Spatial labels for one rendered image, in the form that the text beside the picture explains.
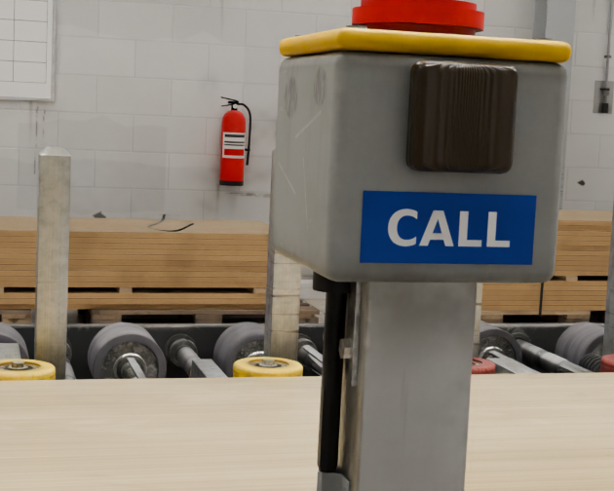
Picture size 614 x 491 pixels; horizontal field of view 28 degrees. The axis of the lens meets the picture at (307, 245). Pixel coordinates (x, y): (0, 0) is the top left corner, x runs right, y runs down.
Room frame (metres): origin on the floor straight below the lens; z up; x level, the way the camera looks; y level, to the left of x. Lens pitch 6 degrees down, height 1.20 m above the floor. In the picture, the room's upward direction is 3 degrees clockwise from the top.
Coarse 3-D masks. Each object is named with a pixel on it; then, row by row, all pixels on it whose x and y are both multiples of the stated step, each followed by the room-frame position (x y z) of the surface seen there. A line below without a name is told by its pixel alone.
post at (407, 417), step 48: (384, 288) 0.36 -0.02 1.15; (432, 288) 0.36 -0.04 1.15; (336, 336) 0.37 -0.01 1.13; (384, 336) 0.36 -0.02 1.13; (432, 336) 0.36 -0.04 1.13; (336, 384) 0.37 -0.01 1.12; (384, 384) 0.36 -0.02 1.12; (432, 384) 0.36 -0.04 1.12; (336, 432) 0.37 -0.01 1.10; (384, 432) 0.36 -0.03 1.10; (432, 432) 0.36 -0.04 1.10; (336, 480) 0.37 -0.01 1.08; (384, 480) 0.36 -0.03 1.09; (432, 480) 0.36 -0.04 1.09
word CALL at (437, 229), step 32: (384, 192) 0.34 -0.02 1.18; (416, 192) 0.34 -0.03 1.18; (384, 224) 0.34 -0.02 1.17; (416, 224) 0.34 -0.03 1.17; (448, 224) 0.34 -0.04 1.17; (480, 224) 0.34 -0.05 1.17; (512, 224) 0.35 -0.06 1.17; (384, 256) 0.34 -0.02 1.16; (416, 256) 0.34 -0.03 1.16; (448, 256) 0.34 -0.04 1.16; (480, 256) 0.34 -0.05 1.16; (512, 256) 0.35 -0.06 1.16
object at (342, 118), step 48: (288, 48) 0.39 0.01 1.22; (336, 48) 0.34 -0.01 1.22; (384, 48) 0.34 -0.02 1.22; (432, 48) 0.34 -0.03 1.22; (480, 48) 0.34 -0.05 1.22; (528, 48) 0.35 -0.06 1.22; (288, 96) 0.38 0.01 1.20; (336, 96) 0.33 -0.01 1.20; (384, 96) 0.34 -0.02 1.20; (528, 96) 0.35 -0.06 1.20; (288, 144) 0.38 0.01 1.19; (336, 144) 0.33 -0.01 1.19; (384, 144) 0.34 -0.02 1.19; (528, 144) 0.35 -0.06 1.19; (288, 192) 0.38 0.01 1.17; (336, 192) 0.33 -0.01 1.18; (432, 192) 0.34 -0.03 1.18; (480, 192) 0.34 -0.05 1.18; (528, 192) 0.35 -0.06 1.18; (288, 240) 0.38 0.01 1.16; (336, 240) 0.33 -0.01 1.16; (336, 288) 0.36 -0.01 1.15
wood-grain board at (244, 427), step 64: (0, 384) 1.25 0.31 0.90; (64, 384) 1.26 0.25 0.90; (128, 384) 1.27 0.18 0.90; (192, 384) 1.29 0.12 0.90; (256, 384) 1.30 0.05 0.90; (320, 384) 1.31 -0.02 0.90; (512, 384) 1.36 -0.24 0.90; (576, 384) 1.38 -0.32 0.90; (0, 448) 1.01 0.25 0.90; (64, 448) 1.02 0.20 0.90; (128, 448) 1.03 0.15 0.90; (192, 448) 1.04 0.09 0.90; (256, 448) 1.05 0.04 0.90; (512, 448) 1.09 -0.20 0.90; (576, 448) 1.10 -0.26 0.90
